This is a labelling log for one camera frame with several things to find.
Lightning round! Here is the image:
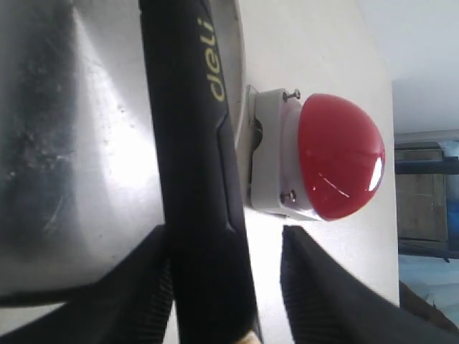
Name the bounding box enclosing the round steel plate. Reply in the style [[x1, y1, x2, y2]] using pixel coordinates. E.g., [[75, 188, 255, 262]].
[[1, 1, 245, 307]]

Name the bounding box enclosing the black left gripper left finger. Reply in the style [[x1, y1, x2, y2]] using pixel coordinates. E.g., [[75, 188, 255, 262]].
[[1, 225, 173, 343]]

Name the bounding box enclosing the blue metal shelf frame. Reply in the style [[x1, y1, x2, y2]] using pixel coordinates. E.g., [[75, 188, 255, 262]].
[[394, 140, 458, 262]]

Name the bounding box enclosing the yellow black claw hammer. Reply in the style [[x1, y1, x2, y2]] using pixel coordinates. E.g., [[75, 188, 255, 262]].
[[139, 1, 257, 343]]

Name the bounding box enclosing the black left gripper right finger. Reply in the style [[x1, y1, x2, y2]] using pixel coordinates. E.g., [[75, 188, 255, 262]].
[[280, 226, 458, 343]]

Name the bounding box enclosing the red dome push button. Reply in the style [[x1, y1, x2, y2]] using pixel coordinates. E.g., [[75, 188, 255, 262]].
[[236, 87, 385, 221]]

